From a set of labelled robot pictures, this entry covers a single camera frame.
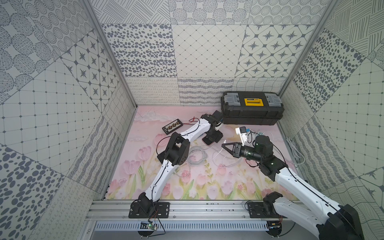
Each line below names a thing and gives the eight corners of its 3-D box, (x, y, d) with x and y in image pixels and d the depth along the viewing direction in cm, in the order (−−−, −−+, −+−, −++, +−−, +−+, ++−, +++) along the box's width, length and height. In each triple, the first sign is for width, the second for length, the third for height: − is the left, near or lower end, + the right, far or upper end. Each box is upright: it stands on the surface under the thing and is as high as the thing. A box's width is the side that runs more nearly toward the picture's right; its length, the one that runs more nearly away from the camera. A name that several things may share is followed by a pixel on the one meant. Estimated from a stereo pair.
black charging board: (167, 135, 105) (166, 133, 104) (162, 129, 109) (161, 127, 107) (183, 125, 111) (183, 123, 110) (178, 119, 115) (177, 118, 113)
